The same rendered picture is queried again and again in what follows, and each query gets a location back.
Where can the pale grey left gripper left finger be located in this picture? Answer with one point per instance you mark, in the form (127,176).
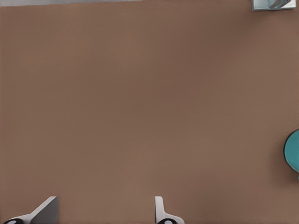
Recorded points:
(45,212)

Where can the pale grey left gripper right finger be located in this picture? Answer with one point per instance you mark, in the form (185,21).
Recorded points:
(160,211)

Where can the teal pot lid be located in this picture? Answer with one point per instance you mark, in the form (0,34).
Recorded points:
(293,150)

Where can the silver frame post foot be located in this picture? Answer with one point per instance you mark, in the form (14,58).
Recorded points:
(272,4)

